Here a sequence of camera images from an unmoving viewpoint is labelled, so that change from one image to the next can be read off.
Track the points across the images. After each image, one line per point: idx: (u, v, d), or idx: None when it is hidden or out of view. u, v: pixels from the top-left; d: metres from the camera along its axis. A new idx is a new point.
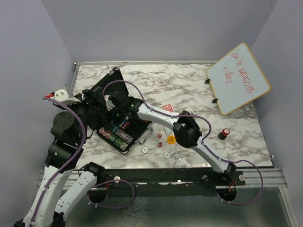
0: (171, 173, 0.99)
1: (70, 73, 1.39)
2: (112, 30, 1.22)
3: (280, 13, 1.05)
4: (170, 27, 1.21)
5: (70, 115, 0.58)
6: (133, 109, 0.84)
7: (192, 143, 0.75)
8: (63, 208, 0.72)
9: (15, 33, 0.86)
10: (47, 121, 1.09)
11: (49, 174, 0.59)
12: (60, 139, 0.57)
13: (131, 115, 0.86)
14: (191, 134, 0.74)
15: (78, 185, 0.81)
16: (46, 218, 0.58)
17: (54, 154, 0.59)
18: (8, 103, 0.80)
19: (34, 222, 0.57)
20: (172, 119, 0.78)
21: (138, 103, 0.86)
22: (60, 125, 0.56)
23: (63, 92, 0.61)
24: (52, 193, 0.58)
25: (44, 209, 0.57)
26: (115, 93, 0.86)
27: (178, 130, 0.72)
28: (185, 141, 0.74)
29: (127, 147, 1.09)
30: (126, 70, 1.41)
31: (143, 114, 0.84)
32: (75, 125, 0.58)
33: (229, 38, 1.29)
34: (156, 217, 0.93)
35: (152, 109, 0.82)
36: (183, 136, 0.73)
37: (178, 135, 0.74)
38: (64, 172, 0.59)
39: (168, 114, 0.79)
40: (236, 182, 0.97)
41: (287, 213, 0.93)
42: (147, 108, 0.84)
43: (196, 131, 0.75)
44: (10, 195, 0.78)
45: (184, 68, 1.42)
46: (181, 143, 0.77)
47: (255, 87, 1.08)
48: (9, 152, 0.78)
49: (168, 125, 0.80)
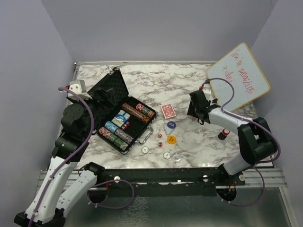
0: (171, 173, 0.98)
1: (70, 73, 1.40)
2: (112, 30, 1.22)
3: (280, 13, 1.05)
4: (171, 27, 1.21)
5: (80, 108, 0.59)
6: (207, 111, 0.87)
7: (259, 160, 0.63)
8: (64, 205, 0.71)
9: (15, 33, 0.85)
10: (46, 121, 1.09)
11: (54, 165, 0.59)
12: (69, 130, 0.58)
13: (203, 116, 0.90)
14: (259, 145, 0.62)
15: (78, 182, 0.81)
16: (49, 209, 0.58)
17: (62, 145, 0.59)
18: (7, 103, 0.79)
19: (38, 213, 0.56)
20: (242, 122, 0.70)
21: (214, 107, 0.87)
22: (70, 116, 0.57)
23: (79, 86, 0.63)
24: (57, 184, 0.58)
25: (49, 199, 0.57)
26: (199, 91, 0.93)
27: (243, 132, 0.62)
28: (248, 150, 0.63)
29: (127, 147, 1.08)
30: (126, 70, 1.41)
31: (213, 114, 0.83)
32: (83, 117, 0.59)
33: (229, 39, 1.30)
34: (156, 217, 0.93)
35: (225, 112, 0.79)
36: (247, 141, 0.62)
37: (243, 139, 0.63)
38: (69, 163, 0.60)
39: (239, 117, 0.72)
40: (236, 182, 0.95)
41: (287, 213, 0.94)
42: (220, 109, 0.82)
43: (269, 148, 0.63)
44: (9, 195, 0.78)
45: (184, 68, 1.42)
46: (243, 153, 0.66)
47: (256, 87, 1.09)
48: (9, 152, 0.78)
49: (235, 127, 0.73)
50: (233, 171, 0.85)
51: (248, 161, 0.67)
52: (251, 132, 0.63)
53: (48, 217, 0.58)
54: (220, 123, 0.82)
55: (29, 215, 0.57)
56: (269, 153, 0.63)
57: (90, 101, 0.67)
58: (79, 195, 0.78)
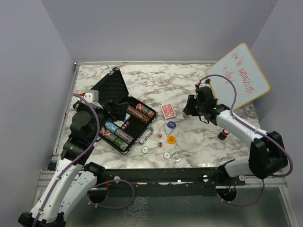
0: (171, 173, 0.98)
1: (70, 73, 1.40)
2: (112, 30, 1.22)
3: (280, 13, 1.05)
4: (171, 27, 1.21)
5: (87, 114, 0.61)
6: (215, 112, 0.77)
7: (268, 176, 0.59)
8: (64, 208, 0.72)
9: (15, 33, 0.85)
10: (46, 121, 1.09)
11: (62, 166, 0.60)
12: (77, 135, 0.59)
13: (209, 117, 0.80)
14: (271, 162, 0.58)
15: (78, 184, 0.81)
16: (54, 209, 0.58)
17: (70, 148, 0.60)
18: (8, 102, 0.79)
19: (42, 212, 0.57)
20: (255, 135, 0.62)
21: (222, 109, 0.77)
22: (77, 122, 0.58)
23: (92, 95, 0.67)
24: (63, 184, 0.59)
25: (54, 199, 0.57)
26: (206, 90, 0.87)
27: (257, 147, 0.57)
28: (259, 165, 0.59)
29: (127, 147, 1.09)
30: (126, 70, 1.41)
31: (222, 119, 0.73)
32: (90, 123, 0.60)
33: (229, 39, 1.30)
34: (156, 217, 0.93)
35: (235, 118, 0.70)
36: (260, 156, 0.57)
37: (254, 154, 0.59)
38: (77, 165, 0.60)
39: (253, 127, 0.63)
40: (236, 182, 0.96)
41: (287, 213, 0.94)
42: (229, 114, 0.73)
43: (280, 166, 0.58)
44: (9, 196, 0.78)
45: (184, 68, 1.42)
46: (252, 167, 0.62)
47: (255, 87, 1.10)
48: (9, 152, 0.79)
49: (245, 139, 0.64)
50: (232, 171, 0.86)
51: (254, 175, 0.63)
52: (265, 148, 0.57)
53: (52, 216, 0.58)
54: (227, 129, 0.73)
55: (34, 214, 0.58)
56: (279, 170, 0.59)
57: (99, 110, 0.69)
58: (79, 197, 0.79)
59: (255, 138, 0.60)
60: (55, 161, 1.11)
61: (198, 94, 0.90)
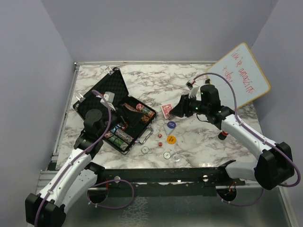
0: (171, 173, 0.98)
1: (70, 73, 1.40)
2: (112, 30, 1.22)
3: (280, 13, 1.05)
4: (171, 27, 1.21)
5: (99, 111, 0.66)
6: (220, 116, 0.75)
7: (274, 186, 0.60)
8: (65, 200, 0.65)
9: (15, 33, 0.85)
10: (46, 121, 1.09)
11: (74, 153, 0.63)
12: (89, 130, 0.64)
13: (214, 120, 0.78)
14: (279, 173, 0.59)
15: (79, 180, 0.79)
16: (61, 194, 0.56)
17: (83, 141, 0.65)
18: (8, 102, 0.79)
19: (52, 193, 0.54)
20: (262, 145, 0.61)
21: (227, 112, 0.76)
22: (91, 118, 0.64)
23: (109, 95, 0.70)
24: (75, 170, 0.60)
25: (66, 181, 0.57)
26: (213, 91, 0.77)
27: (266, 161, 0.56)
28: (267, 177, 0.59)
29: (127, 147, 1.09)
30: (126, 70, 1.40)
31: (228, 125, 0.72)
32: (102, 121, 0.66)
33: (229, 39, 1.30)
34: (156, 217, 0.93)
35: (242, 125, 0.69)
36: (269, 169, 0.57)
37: (262, 165, 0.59)
38: (88, 155, 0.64)
39: (261, 137, 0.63)
40: (236, 182, 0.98)
41: (287, 214, 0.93)
42: (236, 120, 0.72)
43: (286, 176, 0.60)
44: (10, 196, 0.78)
45: (184, 67, 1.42)
46: (258, 176, 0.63)
47: (256, 88, 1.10)
48: (9, 152, 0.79)
49: (253, 148, 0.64)
50: (233, 172, 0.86)
51: (261, 184, 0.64)
52: (274, 161, 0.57)
53: (59, 201, 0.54)
54: (233, 135, 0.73)
55: (42, 195, 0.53)
56: (285, 179, 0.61)
57: (113, 112, 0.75)
58: (78, 194, 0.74)
59: (264, 149, 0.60)
60: (56, 161, 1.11)
61: (202, 94, 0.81)
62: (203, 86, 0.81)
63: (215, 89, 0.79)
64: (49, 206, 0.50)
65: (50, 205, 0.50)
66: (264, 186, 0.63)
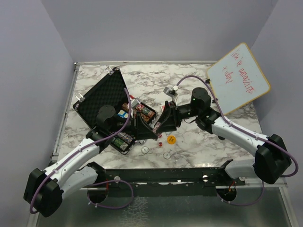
0: (171, 173, 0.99)
1: (70, 74, 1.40)
2: (112, 30, 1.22)
3: (280, 13, 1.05)
4: (171, 27, 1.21)
5: (112, 108, 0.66)
6: (209, 121, 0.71)
7: (276, 179, 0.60)
8: (64, 187, 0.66)
9: (15, 32, 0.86)
10: (46, 121, 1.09)
11: (85, 141, 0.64)
12: (101, 125, 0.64)
13: (204, 126, 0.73)
14: (277, 166, 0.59)
15: (80, 174, 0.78)
16: (65, 176, 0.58)
17: (95, 133, 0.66)
18: (8, 102, 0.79)
19: (57, 172, 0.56)
20: (256, 141, 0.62)
21: (215, 115, 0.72)
22: (104, 115, 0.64)
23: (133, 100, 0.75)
24: (82, 157, 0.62)
25: (72, 165, 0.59)
26: (207, 98, 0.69)
27: (263, 156, 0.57)
28: (267, 172, 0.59)
29: (127, 147, 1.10)
30: (126, 70, 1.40)
31: (218, 128, 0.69)
32: (113, 118, 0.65)
33: (229, 39, 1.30)
34: (156, 217, 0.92)
35: (231, 126, 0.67)
36: (268, 165, 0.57)
37: (261, 161, 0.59)
38: (97, 146, 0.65)
39: (253, 134, 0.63)
40: (236, 182, 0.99)
41: (287, 213, 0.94)
42: (224, 121, 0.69)
43: (284, 166, 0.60)
44: (10, 196, 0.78)
45: (184, 67, 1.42)
46: (259, 173, 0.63)
47: (255, 87, 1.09)
48: (9, 152, 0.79)
49: (247, 146, 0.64)
50: (232, 173, 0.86)
51: (262, 179, 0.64)
52: (270, 154, 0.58)
53: (60, 182, 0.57)
54: (226, 136, 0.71)
55: (48, 172, 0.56)
56: (285, 170, 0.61)
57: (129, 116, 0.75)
58: (78, 186, 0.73)
59: (258, 145, 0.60)
60: (56, 161, 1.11)
61: (194, 100, 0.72)
62: (195, 92, 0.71)
63: (208, 94, 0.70)
64: (50, 184, 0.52)
65: (52, 182, 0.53)
66: (267, 181, 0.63)
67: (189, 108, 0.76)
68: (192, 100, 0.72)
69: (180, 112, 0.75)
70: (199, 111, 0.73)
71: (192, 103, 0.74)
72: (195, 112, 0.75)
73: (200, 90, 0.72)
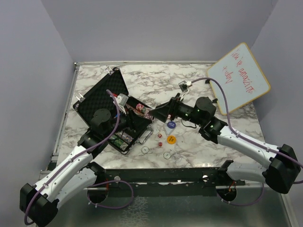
0: (171, 173, 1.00)
1: (70, 74, 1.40)
2: (112, 30, 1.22)
3: (280, 13, 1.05)
4: (171, 27, 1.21)
5: (108, 112, 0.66)
6: (214, 131, 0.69)
7: (289, 188, 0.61)
8: (60, 196, 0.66)
9: (15, 33, 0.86)
10: (46, 121, 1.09)
11: (77, 150, 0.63)
12: (95, 129, 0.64)
13: (209, 136, 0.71)
14: (289, 176, 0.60)
15: (78, 178, 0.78)
16: (57, 188, 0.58)
17: (88, 138, 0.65)
18: (8, 103, 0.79)
19: (47, 187, 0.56)
20: (267, 153, 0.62)
21: (219, 124, 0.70)
22: (99, 118, 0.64)
23: (122, 97, 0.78)
24: (74, 168, 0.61)
25: (62, 178, 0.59)
26: (211, 109, 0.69)
27: (277, 170, 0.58)
28: (280, 182, 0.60)
29: (127, 147, 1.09)
30: (126, 70, 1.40)
31: (225, 139, 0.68)
32: (109, 122, 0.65)
33: (229, 39, 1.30)
34: (156, 217, 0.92)
35: (239, 135, 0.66)
36: (281, 176, 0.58)
37: (274, 173, 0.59)
38: (89, 154, 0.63)
39: (263, 145, 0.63)
40: (236, 182, 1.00)
41: (287, 214, 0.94)
42: (231, 131, 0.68)
43: (295, 174, 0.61)
44: (10, 196, 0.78)
45: (184, 67, 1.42)
46: (271, 183, 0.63)
47: (255, 87, 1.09)
48: (9, 152, 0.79)
49: (258, 158, 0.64)
50: (235, 175, 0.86)
51: (275, 189, 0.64)
52: (282, 166, 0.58)
53: (52, 196, 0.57)
54: (231, 146, 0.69)
55: (38, 187, 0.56)
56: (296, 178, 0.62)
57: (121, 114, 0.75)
58: (75, 191, 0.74)
59: (271, 158, 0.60)
60: (56, 161, 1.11)
61: (198, 111, 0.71)
62: (201, 101, 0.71)
63: (212, 104, 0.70)
64: (41, 201, 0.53)
65: (42, 199, 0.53)
66: (279, 190, 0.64)
67: (190, 109, 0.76)
68: (196, 109, 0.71)
69: (181, 109, 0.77)
70: (203, 121, 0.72)
71: (194, 113, 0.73)
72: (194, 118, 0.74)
73: (204, 100, 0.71)
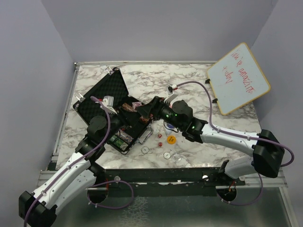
0: (171, 173, 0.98)
1: (70, 74, 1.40)
2: (112, 30, 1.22)
3: (280, 13, 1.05)
4: (171, 28, 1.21)
5: (104, 119, 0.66)
6: (196, 132, 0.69)
7: (279, 172, 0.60)
8: (58, 200, 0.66)
9: (15, 33, 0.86)
10: (46, 121, 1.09)
11: (75, 157, 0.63)
12: (92, 136, 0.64)
13: (192, 138, 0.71)
14: (275, 159, 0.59)
15: (76, 181, 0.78)
16: (55, 196, 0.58)
17: (85, 145, 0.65)
18: (8, 102, 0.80)
19: (45, 195, 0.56)
20: (249, 141, 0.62)
21: (200, 124, 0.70)
22: (95, 126, 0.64)
23: (108, 99, 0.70)
24: (71, 174, 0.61)
25: (60, 185, 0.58)
26: (188, 111, 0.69)
27: (261, 155, 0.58)
28: (268, 168, 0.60)
29: (127, 147, 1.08)
30: (126, 70, 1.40)
31: (208, 136, 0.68)
32: (106, 128, 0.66)
33: (229, 39, 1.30)
34: (155, 217, 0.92)
35: (220, 131, 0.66)
36: (266, 161, 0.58)
37: (260, 160, 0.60)
38: (87, 161, 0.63)
39: (244, 135, 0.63)
40: (236, 182, 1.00)
41: (287, 214, 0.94)
42: (212, 128, 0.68)
43: (281, 156, 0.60)
44: (10, 195, 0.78)
45: (184, 67, 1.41)
46: (261, 170, 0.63)
47: (256, 87, 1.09)
48: (9, 152, 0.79)
49: (243, 149, 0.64)
50: (234, 174, 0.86)
51: (266, 175, 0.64)
52: (265, 151, 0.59)
53: (50, 203, 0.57)
54: (217, 143, 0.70)
55: (36, 195, 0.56)
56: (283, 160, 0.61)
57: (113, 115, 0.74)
58: (75, 195, 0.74)
59: (253, 145, 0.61)
60: (55, 161, 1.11)
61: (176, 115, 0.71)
62: (179, 106, 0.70)
63: (188, 106, 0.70)
64: (39, 208, 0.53)
65: (41, 206, 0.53)
66: (270, 176, 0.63)
67: (170, 112, 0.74)
68: (174, 114, 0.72)
69: (162, 112, 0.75)
70: (184, 124, 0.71)
71: (174, 117, 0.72)
72: (174, 122, 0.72)
73: (179, 103, 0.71)
